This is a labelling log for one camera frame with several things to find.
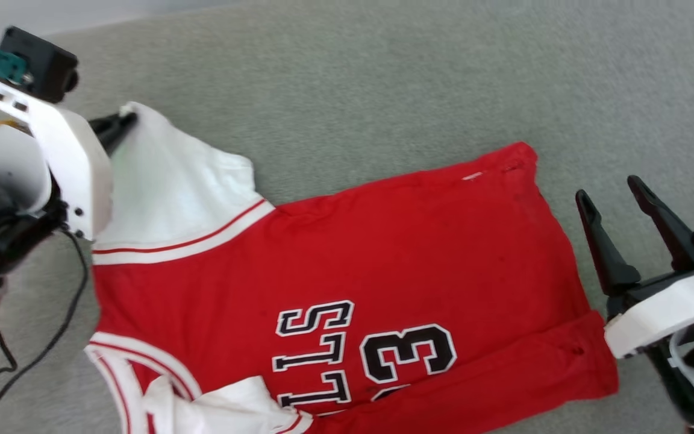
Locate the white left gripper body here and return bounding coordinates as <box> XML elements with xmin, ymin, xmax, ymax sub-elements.
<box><xmin>0</xmin><ymin>77</ymin><xmax>114</xmax><ymax>243</ymax></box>

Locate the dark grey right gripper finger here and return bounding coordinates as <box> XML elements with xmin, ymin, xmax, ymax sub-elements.
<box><xmin>627</xmin><ymin>174</ymin><xmax>694</xmax><ymax>273</ymax></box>
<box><xmin>574</xmin><ymin>188</ymin><xmax>643</xmax><ymax>297</ymax></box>

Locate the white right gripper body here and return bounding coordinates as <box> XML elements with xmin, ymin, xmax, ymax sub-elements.
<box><xmin>602</xmin><ymin>265</ymin><xmax>694</xmax><ymax>360</ymax></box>

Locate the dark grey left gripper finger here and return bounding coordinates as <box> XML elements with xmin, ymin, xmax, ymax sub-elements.
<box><xmin>88</xmin><ymin>112</ymin><xmax>139</xmax><ymax>138</ymax></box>
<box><xmin>95</xmin><ymin>125</ymin><xmax>134</xmax><ymax>156</ymax></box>

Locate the red Bulls basketball jersey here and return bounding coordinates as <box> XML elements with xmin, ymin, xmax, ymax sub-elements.
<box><xmin>84</xmin><ymin>101</ymin><xmax>620</xmax><ymax>434</ymax></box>

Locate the grey fabric sofa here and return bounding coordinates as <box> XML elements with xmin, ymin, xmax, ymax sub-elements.
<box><xmin>0</xmin><ymin>0</ymin><xmax>694</xmax><ymax>434</ymax></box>

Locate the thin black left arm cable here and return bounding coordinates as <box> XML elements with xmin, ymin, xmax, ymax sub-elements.
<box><xmin>0</xmin><ymin>229</ymin><xmax>92</xmax><ymax>410</ymax></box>

